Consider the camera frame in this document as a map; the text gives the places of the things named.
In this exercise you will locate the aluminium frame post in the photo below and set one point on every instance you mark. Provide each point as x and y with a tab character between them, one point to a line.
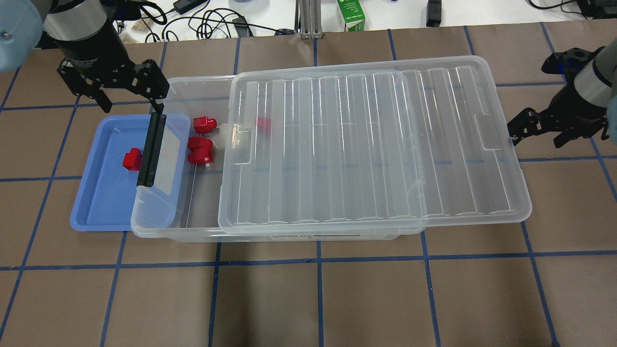
308	19

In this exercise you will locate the red block upper pair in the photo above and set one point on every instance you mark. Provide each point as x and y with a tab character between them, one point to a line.
196	142

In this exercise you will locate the red block front corner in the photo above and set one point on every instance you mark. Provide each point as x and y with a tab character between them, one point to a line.
204	124

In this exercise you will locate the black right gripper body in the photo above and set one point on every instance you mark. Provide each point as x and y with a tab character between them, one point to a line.
570	102

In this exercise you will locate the black box latch handle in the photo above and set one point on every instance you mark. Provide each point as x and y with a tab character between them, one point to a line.
152	150

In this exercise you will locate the clear plastic box lid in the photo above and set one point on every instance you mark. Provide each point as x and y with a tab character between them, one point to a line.
464	192

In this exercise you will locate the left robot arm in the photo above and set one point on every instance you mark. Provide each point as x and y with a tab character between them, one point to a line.
24	22

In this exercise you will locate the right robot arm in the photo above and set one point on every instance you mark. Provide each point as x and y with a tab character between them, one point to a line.
439	105

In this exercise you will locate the blue plastic tray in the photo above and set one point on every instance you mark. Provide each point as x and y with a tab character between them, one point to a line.
109	199

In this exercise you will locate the clear plastic storage box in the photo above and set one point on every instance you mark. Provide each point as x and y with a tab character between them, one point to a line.
193	202

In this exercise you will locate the red block picked one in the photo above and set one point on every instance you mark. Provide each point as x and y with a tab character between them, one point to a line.
133	159

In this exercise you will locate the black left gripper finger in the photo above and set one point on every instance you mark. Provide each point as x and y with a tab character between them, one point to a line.
158	104
101	98

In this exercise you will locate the green white carton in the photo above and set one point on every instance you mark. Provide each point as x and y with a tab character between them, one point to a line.
352	15

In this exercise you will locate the red block pair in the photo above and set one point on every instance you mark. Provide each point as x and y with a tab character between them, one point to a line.
201	156
196	142

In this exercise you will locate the red block lower pair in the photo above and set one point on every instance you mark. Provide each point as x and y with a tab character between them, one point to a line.
201	156

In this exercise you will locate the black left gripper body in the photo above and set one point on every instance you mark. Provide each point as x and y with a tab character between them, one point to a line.
95	49

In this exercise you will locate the red block far right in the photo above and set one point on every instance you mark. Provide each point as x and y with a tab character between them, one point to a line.
263	125

